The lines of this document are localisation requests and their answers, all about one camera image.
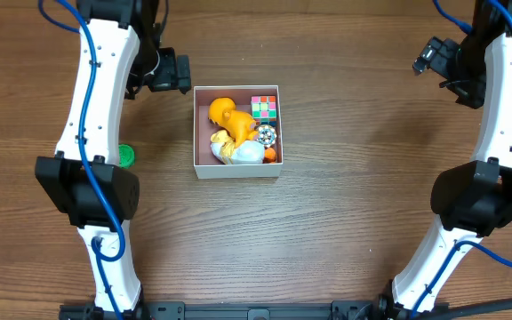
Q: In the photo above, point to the white plush duck toy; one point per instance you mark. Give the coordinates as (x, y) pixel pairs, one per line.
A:
(250, 152)

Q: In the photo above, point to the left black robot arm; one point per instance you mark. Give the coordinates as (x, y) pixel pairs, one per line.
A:
(120, 54)

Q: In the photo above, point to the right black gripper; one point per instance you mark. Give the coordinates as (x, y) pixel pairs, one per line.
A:
(434, 57)

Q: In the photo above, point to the green round wheel toy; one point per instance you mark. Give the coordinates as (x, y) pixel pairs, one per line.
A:
(127, 156)

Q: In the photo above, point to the white box pink interior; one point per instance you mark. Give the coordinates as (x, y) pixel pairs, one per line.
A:
(206, 165)

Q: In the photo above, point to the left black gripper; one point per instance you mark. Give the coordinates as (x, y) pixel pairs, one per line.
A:
(182, 72)

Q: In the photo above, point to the orange dinosaur figure toy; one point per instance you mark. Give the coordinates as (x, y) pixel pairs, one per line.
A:
(240, 125)

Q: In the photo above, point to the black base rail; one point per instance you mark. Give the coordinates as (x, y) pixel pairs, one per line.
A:
(338, 309)

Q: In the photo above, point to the multicoloured puzzle cube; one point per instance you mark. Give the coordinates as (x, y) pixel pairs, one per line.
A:
(264, 110)

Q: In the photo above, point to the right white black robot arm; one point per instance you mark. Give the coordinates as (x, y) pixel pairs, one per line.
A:
(469, 201)

